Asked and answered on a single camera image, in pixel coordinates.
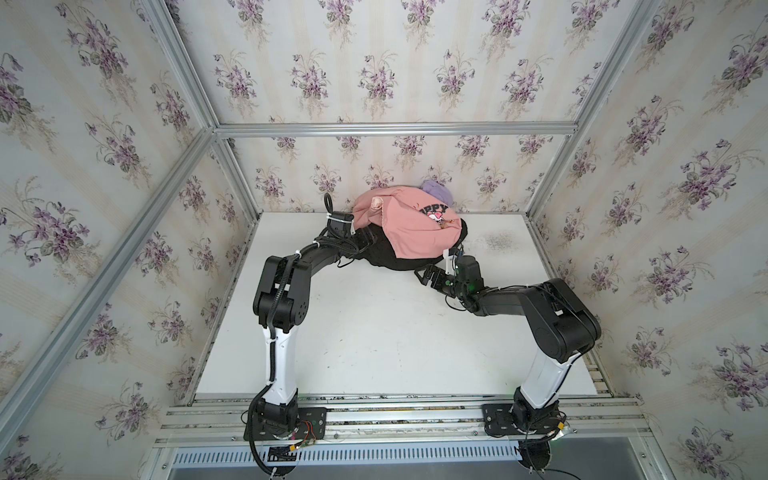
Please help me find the purple cloth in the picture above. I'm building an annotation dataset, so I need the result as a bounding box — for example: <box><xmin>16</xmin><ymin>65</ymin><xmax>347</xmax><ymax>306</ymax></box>
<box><xmin>420</xmin><ymin>179</ymin><xmax>454</xmax><ymax>207</ymax></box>

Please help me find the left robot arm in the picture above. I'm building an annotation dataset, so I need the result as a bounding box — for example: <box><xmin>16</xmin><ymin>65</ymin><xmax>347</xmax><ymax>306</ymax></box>
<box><xmin>253</xmin><ymin>211</ymin><xmax>360</xmax><ymax>408</ymax></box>

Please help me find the black cloth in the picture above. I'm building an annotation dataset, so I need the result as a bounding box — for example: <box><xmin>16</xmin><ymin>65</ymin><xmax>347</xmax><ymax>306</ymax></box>
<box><xmin>353</xmin><ymin>219</ymin><xmax>468</xmax><ymax>271</ymax></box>

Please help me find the white vent grille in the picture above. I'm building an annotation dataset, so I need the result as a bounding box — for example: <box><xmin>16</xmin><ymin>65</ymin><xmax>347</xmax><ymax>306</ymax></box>
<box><xmin>172</xmin><ymin>440</ymin><xmax>522</xmax><ymax>469</ymax></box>

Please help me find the aluminium rail base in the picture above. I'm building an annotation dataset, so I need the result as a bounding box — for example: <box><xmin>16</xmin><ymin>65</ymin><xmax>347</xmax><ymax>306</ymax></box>
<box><xmin>151</xmin><ymin>396</ymin><xmax>653</xmax><ymax>448</ymax></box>

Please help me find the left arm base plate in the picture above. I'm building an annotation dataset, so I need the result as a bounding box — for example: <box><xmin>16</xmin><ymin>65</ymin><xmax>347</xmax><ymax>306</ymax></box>
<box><xmin>240</xmin><ymin>407</ymin><xmax>328</xmax><ymax>443</ymax></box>

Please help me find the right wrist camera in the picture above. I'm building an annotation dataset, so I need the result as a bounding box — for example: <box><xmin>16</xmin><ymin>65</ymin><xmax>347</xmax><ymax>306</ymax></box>
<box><xmin>443</xmin><ymin>249</ymin><xmax>459</xmax><ymax>276</ymax></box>

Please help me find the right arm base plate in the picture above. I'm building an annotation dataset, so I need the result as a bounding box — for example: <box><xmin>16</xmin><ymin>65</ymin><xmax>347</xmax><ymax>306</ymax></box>
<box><xmin>481</xmin><ymin>402</ymin><xmax>567</xmax><ymax>441</ymax></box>

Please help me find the pink printed sweatshirt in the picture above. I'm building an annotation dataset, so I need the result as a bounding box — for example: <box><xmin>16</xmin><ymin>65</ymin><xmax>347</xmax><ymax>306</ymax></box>
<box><xmin>352</xmin><ymin>186</ymin><xmax>463</xmax><ymax>259</ymax></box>

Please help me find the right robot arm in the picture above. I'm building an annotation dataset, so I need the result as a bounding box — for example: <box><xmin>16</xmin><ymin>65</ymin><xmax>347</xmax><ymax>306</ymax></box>
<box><xmin>415</xmin><ymin>255</ymin><xmax>602</xmax><ymax>420</ymax></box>

